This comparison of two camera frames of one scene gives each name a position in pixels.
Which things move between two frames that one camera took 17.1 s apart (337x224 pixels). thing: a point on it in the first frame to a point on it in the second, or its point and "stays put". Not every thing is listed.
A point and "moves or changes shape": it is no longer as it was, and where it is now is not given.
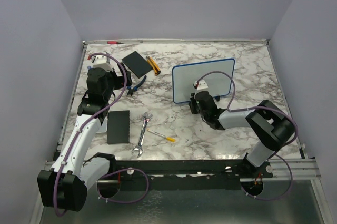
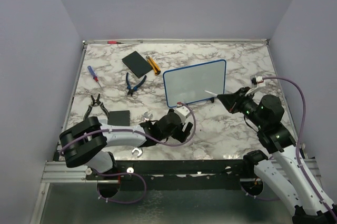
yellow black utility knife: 153,65 stays put
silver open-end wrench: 147,117 stays put
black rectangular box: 118,127 stays put
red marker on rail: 114,42 stays put
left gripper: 120,80 to 181,135
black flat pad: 138,64 stays put
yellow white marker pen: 162,136 moves or changes shape
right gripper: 192,103 to 233,101
